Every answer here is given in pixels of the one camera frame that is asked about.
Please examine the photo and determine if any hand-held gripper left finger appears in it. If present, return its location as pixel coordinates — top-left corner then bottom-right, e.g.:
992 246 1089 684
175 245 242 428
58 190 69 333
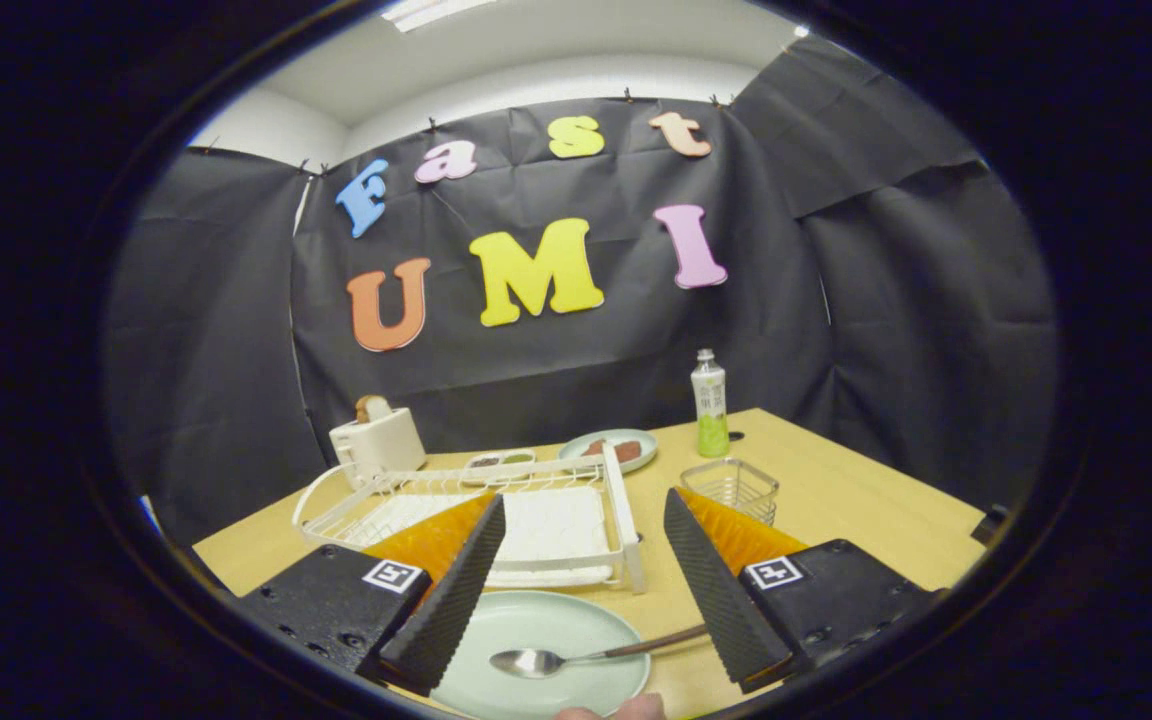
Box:
236 492 507 698

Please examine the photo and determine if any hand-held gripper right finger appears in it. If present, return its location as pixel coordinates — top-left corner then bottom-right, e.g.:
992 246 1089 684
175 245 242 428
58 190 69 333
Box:
663 487 942 694

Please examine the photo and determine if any wooden handled metal spoon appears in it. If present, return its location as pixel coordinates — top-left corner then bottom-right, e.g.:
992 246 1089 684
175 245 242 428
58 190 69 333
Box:
489 624 710 681

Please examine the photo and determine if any white wire dish rack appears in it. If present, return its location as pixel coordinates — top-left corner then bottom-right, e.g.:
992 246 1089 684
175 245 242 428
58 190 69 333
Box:
292 448 648 595

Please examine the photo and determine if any metal wire basket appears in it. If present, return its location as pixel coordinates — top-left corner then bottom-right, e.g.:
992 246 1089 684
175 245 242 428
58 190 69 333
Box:
679 457 781 528

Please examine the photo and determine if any white compartment dish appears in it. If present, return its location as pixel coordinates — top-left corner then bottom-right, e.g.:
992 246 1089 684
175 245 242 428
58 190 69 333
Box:
463 449 538 486

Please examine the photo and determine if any small pale green plate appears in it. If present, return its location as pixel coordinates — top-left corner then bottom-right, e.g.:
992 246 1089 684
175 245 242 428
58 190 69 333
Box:
557 428 659 475

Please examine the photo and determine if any white toaster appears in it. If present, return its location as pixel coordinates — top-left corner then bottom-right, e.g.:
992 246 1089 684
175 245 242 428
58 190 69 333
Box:
329 407 428 489

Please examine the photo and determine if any green drink bottle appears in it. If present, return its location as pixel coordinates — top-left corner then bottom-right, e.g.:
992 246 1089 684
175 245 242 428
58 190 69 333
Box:
690 348 731 459

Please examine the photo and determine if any black backdrop cloth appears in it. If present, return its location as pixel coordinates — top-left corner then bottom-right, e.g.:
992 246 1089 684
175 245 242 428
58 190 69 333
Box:
101 38 1062 551

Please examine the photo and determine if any long ceiling light panel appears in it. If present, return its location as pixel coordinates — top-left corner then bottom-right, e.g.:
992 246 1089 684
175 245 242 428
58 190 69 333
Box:
381 0 497 33

